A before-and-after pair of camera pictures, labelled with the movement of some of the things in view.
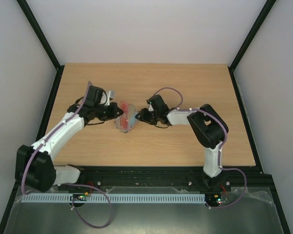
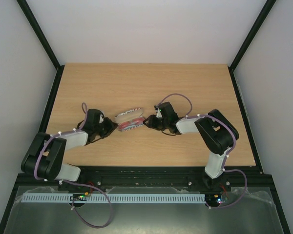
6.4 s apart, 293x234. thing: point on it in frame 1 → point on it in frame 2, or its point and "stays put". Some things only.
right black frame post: [263, 14] stays put
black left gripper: [115, 108] → [111, 127]
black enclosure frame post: [40, 35] stays put
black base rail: [231, 179] stays put
